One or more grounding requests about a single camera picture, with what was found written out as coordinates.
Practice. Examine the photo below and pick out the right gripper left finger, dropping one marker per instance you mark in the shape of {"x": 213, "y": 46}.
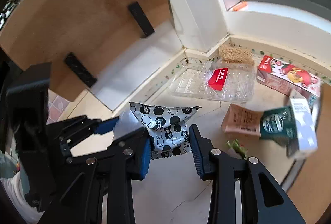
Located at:
{"x": 87, "y": 179}

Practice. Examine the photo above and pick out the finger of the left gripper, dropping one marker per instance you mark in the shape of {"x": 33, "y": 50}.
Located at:
{"x": 69, "y": 133}

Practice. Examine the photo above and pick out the green vegetable scraps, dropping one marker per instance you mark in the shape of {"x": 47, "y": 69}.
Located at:
{"x": 236, "y": 150}

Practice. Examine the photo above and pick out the black white dotted wrapper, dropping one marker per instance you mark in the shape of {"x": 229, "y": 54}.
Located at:
{"x": 167, "y": 127}

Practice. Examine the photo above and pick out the brown paper snack box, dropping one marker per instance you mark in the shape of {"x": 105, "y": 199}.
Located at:
{"x": 242, "y": 121}

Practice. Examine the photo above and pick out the clear plastic tray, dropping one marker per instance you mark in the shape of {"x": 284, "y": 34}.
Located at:
{"x": 192, "y": 82}

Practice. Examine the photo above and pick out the red card label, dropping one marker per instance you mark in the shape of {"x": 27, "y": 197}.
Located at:
{"x": 217, "y": 79}

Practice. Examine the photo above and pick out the red juice carton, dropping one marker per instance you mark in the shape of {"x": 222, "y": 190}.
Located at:
{"x": 284, "y": 77}

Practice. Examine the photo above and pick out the bundle of toothpicks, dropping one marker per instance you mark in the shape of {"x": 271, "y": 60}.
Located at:
{"x": 236, "y": 55}

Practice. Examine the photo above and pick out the wooden cutting board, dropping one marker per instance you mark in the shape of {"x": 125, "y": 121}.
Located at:
{"x": 96, "y": 31}

